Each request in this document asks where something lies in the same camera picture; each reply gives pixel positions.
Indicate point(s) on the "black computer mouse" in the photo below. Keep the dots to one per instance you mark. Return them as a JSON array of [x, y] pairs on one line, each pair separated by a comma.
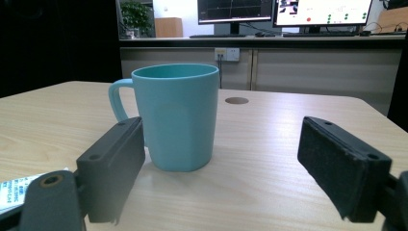
[[260, 34]]

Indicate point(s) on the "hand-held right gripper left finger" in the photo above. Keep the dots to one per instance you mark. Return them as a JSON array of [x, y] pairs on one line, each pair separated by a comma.
[[110, 170]]

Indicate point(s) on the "green potted plant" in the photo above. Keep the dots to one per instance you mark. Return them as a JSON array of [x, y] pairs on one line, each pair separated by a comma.
[[136, 16]]

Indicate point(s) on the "round brown table grommet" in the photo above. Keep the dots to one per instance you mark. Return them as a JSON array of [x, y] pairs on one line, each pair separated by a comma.
[[236, 100]]

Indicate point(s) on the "white-screen computer monitor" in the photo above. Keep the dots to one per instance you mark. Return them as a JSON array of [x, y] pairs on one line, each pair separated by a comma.
[[322, 11]]

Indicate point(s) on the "dark-screen computer monitor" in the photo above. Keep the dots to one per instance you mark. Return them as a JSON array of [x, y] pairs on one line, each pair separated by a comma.
[[235, 9]]

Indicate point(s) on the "white wall power socket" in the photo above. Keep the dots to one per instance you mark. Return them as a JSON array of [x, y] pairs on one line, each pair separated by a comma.
[[227, 54]]

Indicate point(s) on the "white printed packet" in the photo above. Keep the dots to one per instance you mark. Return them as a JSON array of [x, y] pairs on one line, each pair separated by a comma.
[[12, 192]]

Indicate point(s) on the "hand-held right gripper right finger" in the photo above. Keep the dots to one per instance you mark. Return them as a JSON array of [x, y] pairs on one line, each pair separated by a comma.
[[340, 166]]

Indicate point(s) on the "brown cardboard box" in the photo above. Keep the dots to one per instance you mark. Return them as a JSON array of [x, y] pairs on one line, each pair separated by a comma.
[[168, 27], [393, 19]]

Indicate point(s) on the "black keyboard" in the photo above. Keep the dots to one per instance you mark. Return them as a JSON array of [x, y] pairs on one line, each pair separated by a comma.
[[319, 34], [217, 36]]

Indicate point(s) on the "black curtain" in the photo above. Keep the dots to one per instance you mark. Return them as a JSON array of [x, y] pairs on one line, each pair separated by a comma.
[[57, 45]]

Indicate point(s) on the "long grey office counter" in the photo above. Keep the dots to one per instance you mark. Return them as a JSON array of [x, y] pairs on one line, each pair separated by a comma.
[[288, 64]]

